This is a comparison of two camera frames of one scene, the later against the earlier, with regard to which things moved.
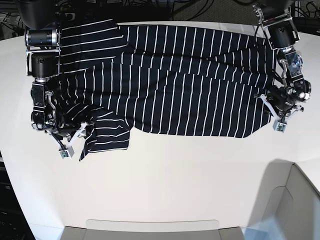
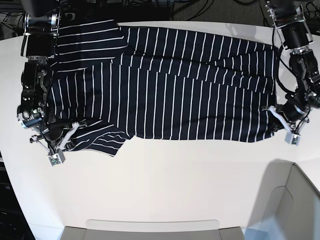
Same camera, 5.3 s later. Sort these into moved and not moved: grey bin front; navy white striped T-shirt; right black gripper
Moved: right black gripper
Not moved: navy white striped T-shirt; grey bin front
